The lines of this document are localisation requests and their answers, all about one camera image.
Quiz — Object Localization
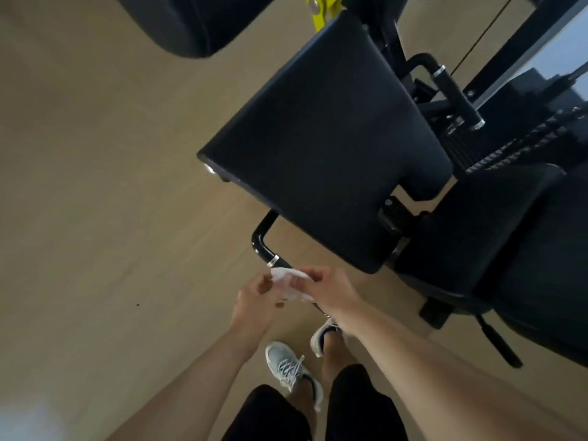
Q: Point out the person's right hand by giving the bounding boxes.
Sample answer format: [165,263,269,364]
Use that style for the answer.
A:
[290,266,366,320]

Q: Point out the person's left leg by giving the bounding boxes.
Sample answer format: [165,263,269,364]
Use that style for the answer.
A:
[289,383,319,426]

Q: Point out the person's left hand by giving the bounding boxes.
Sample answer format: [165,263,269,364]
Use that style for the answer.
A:
[229,272,289,349]

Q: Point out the white sneaker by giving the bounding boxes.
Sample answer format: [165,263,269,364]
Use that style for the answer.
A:
[265,341,325,412]
[310,316,343,359]

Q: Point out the person's right leg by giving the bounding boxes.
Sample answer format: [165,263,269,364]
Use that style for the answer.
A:
[320,333,359,384]

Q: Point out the black padded seat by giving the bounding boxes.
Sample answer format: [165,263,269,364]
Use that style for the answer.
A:
[394,162,567,315]

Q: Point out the black padded backrest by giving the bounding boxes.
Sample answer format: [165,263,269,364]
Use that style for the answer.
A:
[475,162,588,368]

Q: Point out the black textured chest pad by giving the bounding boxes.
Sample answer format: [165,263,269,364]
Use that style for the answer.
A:
[197,11,454,275]

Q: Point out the black machine cable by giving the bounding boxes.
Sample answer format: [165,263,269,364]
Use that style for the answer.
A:
[451,0,516,75]

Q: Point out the black roller chrome end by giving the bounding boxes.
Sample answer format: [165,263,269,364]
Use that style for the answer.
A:
[202,162,230,183]

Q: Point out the person's left forearm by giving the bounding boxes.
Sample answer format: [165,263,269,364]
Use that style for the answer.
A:
[105,325,263,441]

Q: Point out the black steel rack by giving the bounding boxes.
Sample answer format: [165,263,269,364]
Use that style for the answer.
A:
[251,0,524,331]

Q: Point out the person's leg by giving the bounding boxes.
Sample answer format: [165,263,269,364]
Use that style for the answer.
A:
[320,333,359,384]
[289,383,319,426]

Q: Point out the large black rounded pad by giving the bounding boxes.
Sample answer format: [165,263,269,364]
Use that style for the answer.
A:
[113,0,281,59]

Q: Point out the person's right forearm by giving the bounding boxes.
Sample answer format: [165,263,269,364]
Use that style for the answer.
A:
[339,298,588,441]

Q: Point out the black shorts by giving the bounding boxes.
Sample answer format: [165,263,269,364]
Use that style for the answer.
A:
[222,364,410,441]

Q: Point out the white cleaning wipe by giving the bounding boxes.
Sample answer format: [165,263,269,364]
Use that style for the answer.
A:
[269,266,315,303]

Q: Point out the black adjustment lever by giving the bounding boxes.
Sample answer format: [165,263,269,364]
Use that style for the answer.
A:
[475,314,524,369]

